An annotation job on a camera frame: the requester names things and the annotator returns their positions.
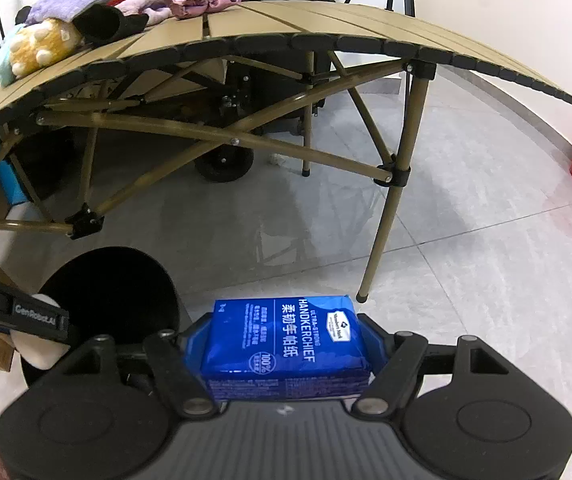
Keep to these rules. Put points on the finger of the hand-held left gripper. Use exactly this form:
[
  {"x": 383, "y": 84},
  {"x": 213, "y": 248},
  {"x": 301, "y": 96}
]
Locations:
[{"x": 40, "y": 317}]

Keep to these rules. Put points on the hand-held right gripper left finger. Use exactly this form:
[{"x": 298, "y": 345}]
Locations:
[{"x": 175, "y": 360}]

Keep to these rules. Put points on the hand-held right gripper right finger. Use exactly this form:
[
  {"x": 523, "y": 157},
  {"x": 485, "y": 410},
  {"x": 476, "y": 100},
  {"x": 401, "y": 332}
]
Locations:
[{"x": 393, "y": 372}]

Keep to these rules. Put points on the white round puff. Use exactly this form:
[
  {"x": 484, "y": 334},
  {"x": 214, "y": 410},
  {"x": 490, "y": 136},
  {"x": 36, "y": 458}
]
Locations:
[{"x": 35, "y": 352}]

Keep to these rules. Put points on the black round bin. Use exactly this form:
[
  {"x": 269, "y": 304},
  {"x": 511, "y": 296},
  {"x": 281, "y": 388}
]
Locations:
[{"x": 115, "y": 290}]

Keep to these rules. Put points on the blue tissue packet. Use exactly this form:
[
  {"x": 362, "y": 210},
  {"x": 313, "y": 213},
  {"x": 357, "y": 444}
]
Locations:
[{"x": 286, "y": 345}]

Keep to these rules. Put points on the light blue plush toy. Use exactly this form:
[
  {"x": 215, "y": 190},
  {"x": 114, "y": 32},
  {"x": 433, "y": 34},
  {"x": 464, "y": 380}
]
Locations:
[{"x": 5, "y": 62}]

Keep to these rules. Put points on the yellow plush toy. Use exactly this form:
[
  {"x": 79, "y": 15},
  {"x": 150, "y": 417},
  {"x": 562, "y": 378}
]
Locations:
[{"x": 45, "y": 45}]

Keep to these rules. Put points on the black cloth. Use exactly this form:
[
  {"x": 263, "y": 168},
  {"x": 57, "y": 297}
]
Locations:
[{"x": 105, "y": 22}]

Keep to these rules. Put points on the crumpled white paper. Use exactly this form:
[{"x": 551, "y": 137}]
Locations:
[{"x": 278, "y": 159}]

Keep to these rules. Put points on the tan slatted folding table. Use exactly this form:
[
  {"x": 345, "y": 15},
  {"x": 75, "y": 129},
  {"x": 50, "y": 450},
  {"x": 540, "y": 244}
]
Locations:
[{"x": 316, "y": 25}]

